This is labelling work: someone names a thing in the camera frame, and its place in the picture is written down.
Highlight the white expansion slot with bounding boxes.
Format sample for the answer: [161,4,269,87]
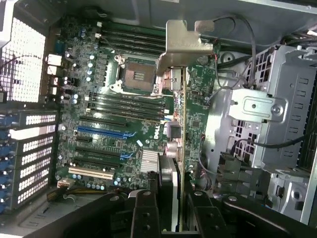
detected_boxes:
[68,166,113,179]

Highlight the silver chipset heat sink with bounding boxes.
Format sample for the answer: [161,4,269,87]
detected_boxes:
[141,150,159,173]

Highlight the blue expansion slot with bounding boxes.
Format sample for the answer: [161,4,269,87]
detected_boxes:
[77,126,129,138]

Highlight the green motherboard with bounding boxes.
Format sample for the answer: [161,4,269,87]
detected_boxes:
[44,14,221,191]

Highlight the silver drive cage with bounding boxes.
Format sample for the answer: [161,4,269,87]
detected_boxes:
[205,44,317,224]

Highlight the CPU socket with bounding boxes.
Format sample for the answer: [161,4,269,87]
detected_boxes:
[110,54,164,96]

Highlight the open PC case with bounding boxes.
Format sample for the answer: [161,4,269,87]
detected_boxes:
[0,0,317,238]

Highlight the yellow and black power wires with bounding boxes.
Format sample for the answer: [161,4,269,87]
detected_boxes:
[47,187,119,201]

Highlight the grey wire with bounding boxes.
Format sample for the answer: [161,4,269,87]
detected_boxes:
[212,14,257,87]

